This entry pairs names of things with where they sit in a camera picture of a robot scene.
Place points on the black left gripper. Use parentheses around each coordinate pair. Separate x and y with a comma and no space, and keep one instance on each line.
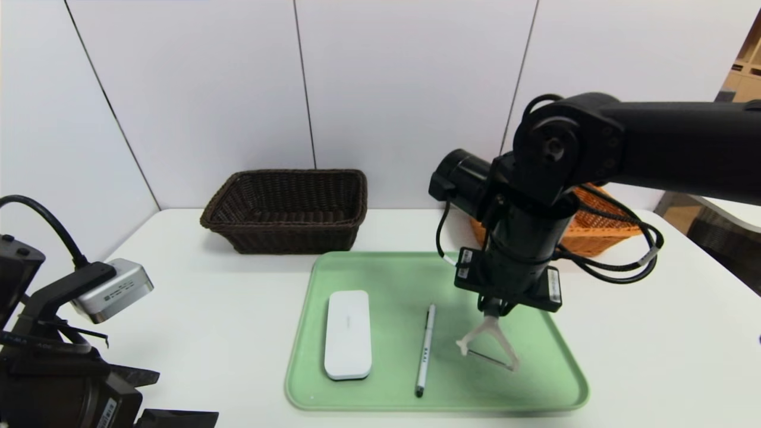
(114,409)

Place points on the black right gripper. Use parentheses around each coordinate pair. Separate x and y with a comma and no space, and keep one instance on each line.
(550,290)

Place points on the orange wicker basket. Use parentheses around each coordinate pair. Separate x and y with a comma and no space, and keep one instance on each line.
(600,241)

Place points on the dark brown wicker basket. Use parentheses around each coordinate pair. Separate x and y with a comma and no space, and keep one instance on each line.
(267,238)

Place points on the white pen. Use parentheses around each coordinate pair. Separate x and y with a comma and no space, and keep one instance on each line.
(425,348)

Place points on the green plastic tray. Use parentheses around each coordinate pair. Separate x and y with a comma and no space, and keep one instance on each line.
(386,279)

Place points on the white rectangular case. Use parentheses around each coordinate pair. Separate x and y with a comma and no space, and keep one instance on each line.
(348,333)

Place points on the white side table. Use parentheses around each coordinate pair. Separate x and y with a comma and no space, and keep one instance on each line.
(737,217)

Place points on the wooden shelf unit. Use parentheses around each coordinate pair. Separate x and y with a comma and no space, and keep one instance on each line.
(746,65)

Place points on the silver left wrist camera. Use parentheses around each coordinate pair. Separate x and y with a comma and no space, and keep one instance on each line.
(116,291)

